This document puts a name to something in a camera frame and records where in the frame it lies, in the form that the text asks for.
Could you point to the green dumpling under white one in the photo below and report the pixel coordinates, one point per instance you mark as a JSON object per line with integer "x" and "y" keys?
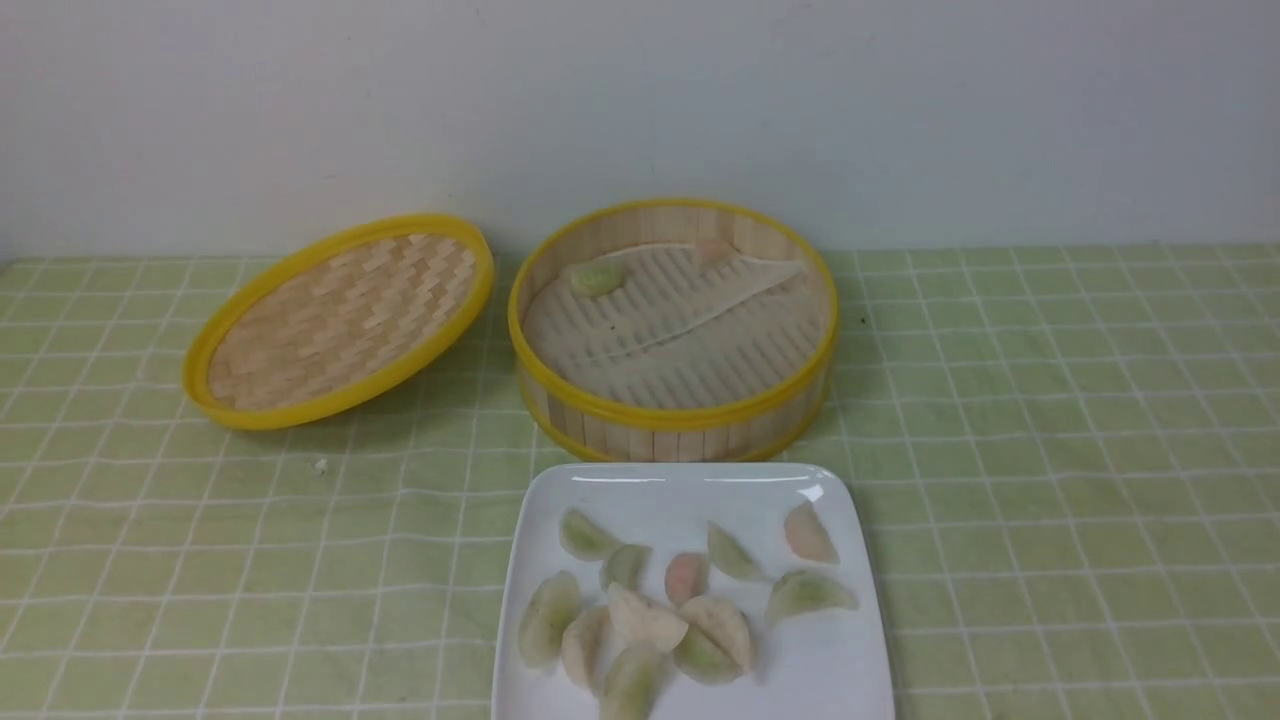
{"x": 700, "y": 658}

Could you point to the green dumpling plate top centre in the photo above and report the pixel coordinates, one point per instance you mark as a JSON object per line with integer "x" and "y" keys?
{"x": 728, "y": 556}

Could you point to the green dumpling in steamer back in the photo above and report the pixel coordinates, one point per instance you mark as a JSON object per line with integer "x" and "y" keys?
{"x": 596, "y": 277}

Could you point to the green dumpling plate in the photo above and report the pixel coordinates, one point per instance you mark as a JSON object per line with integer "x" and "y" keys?
{"x": 583, "y": 539}
{"x": 801, "y": 591}
{"x": 625, "y": 566}
{"x": 632, "y": 684}
{"x": 728, "y": 556}

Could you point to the white steamer liner cloth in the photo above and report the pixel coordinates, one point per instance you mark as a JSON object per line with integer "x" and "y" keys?
{"x": 678, "y": 335}

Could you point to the white dumpling plate centre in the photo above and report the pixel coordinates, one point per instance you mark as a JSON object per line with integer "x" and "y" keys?
{"x": 725, "y": 624}

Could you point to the green dumpling plate bottom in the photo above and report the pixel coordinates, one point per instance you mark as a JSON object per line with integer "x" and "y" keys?
{"x": 632, "y": 684}

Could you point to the white dumpling plate lower left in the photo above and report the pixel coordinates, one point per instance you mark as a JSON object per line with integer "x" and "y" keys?
{"x": 580, "y": 647}

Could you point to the bamboo steamer lid yellow rim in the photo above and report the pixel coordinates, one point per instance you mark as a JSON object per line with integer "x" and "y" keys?
{"x": 340, "y": 322}

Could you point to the white dumpling plate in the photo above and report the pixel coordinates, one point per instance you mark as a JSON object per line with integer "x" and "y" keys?
{"x": 580, "y": 647}
{"x": 725, "y": 624}

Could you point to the pink dumpling plate top right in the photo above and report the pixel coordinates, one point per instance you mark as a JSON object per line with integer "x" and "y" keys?
{"x": 807, "y": 536}

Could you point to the pink dumpling plate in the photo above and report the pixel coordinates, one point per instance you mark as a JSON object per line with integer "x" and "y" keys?
{"x": 807, "y": 536}
{"x": 686, "y": 577}

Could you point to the green dumpling plate right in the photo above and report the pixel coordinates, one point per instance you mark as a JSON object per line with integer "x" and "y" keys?
{"x": 801, "y": 591}

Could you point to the pink dumpling plate centre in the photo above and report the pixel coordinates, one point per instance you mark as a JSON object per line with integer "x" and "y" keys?
{"x": 686, "y": 577}

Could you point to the green dumpling plate middle left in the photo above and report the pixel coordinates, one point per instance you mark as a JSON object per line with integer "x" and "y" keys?
{"x": 625, "y": 566}

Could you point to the bamboo steamer basket yellow rim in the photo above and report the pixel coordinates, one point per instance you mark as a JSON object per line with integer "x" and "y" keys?
{"x": 601, "y": 430}

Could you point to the green dumpling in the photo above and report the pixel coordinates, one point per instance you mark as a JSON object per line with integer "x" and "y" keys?
{"x": 700, "y": 658}
{"x": 596, "y": 277}
{"x": 552, "y": 607}

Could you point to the green checkered tablecloth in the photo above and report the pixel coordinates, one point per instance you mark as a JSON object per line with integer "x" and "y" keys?
{"x": 1065, "y": 461}

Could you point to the white square plate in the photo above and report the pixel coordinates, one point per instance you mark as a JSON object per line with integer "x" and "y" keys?
{"x": 829, "y": 664}

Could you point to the green dumpling plate top left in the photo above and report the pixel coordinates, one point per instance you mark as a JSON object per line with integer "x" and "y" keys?
{"x": 583, "y": 539}

